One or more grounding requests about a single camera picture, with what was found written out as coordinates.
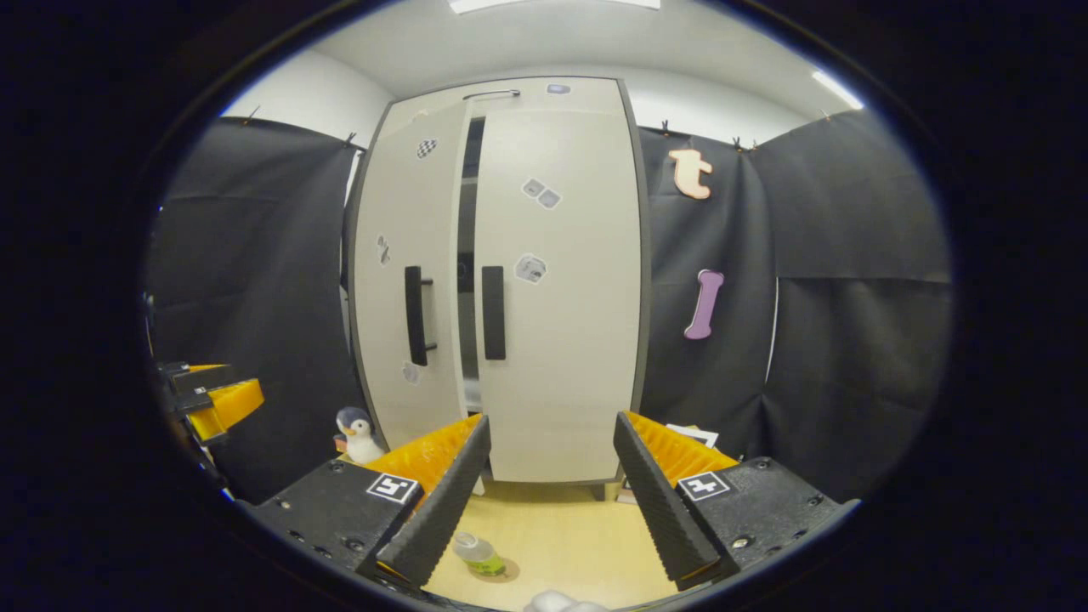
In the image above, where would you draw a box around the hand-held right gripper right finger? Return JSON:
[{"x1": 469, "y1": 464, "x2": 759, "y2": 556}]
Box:
[{"x1": 613, "y1": 411, "x2": 861, "y2": 592}]

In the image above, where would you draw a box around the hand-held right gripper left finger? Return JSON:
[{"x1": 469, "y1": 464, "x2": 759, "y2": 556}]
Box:
[{"x1": 242, "y1": 414, "x2": 493, "y2": 589}]

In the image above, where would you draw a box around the green label bottle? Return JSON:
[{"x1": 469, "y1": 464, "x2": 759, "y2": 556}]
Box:
[{"x1": 452, "y1": 532, "x2": 507, "y2": 577}]

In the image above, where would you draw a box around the round brown coaster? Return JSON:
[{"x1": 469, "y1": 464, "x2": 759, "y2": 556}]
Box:
[{"x1": 469, "y1": 557, "x2": 521, "y2": 584}]

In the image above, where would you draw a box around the white cabinet door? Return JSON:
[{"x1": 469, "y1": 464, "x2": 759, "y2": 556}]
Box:
[
  {"x1": 351, "y1": 102, "x2": 472, "y2": 451},
  {"x1": 472, "y1": 106, "x2": 645, "y2": 485}
]

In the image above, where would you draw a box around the white cabinet with grey interior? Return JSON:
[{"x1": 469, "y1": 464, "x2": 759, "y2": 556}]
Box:
[{"x1": 344, "y1": 76, "x2": 654, "y2": 504}]

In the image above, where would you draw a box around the white cabinet drawer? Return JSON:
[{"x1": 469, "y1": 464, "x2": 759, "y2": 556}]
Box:
[{"x1": 389, "y1": 78, "x2": 630, "y2": 113}]

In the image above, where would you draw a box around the penguin plush toy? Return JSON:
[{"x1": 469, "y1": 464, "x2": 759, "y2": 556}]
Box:
[{"x1": 333, "y1": 406, "x2": 386, "y2": 466}]

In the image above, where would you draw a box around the large ceiling light panel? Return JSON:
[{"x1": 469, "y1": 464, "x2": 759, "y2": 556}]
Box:
[{"x1": 449, "y1": 0, "x2": 661, "y2": 14}]

